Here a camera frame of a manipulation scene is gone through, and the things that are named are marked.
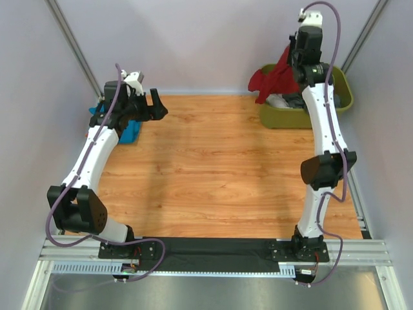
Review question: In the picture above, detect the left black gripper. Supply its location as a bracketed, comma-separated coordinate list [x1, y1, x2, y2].
[123, 89, 168, 123]

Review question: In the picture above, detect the dark red t shirt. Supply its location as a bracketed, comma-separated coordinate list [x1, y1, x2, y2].
[248, 46, 299, 105]

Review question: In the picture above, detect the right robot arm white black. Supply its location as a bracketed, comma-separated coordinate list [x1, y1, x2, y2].
[289, 25, 357, 261]

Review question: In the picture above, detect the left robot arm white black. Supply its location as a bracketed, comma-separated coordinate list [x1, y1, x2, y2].
[45, 80, 168, 259]

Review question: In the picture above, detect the folded blue t shirt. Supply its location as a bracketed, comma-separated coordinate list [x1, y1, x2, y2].
[88, 103, 141, 144]

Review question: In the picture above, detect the grey t shirt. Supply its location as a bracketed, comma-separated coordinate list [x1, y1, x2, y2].
[282, 93, 341, 109]

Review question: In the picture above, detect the white t shirt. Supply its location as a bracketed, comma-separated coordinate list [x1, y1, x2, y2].
[266, 94, 290, 109]

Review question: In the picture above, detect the olive green plastic bin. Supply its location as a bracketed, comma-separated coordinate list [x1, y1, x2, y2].
[259, 67, 354, 129]

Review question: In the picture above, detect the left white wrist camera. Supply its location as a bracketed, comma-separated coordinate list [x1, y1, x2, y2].
[121, 69, 145, 97]

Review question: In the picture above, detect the right aluminium corner post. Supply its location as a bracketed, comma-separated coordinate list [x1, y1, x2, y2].
[341, 0, 390, 74]

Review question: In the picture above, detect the aluminium corner post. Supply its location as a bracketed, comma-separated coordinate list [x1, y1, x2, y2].
[341, 0, 390, 74]
[45, 0, 103, 98]

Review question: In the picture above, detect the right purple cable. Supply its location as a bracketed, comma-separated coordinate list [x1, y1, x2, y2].
[295, 1, 351, 288]

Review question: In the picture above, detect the purple cable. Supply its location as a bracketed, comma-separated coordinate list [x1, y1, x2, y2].
[45, 63, 168, 287]
[295, 1, 351, 288]

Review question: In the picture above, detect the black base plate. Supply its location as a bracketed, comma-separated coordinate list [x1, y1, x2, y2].
[98, 237, 330, 273]

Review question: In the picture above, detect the left aluminium corner post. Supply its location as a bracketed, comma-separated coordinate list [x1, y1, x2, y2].
[45, 0, 103, 98]

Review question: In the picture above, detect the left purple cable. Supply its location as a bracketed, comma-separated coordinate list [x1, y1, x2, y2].
[45, 63, 168, 287]

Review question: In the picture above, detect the aluminium frame rail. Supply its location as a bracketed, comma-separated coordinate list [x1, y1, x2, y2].
[23, 236, 407, 309]

